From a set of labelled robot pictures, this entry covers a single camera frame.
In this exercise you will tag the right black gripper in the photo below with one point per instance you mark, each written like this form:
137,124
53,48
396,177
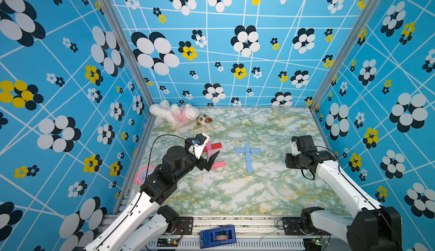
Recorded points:
288,161

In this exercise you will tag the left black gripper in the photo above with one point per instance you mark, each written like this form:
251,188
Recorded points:
203,161

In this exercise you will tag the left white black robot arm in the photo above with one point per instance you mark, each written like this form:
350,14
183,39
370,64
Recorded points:
146,218

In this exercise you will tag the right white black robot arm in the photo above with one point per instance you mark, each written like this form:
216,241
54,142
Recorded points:
373,227

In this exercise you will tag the small brown white plush dog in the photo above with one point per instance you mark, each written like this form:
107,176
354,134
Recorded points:
203,120

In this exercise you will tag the white pink plush toy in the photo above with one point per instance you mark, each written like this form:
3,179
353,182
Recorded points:
173,113

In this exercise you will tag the pink alarm clock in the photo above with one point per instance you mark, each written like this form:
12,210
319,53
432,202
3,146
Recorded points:
142,174

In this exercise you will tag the blue box device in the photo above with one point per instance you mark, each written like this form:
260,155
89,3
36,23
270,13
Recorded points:
217,237

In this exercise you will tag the right circuit board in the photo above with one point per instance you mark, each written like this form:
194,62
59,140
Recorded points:
312,242

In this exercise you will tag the circuit board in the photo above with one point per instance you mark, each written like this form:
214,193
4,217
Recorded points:
168,242
312,242

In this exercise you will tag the left circuit board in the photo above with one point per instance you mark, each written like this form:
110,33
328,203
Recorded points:
168,242

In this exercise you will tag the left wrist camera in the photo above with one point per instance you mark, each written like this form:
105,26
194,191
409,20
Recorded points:
197,144

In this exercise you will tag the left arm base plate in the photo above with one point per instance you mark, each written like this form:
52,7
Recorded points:
183,226

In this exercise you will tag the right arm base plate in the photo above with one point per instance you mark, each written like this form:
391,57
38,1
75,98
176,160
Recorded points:
292,227

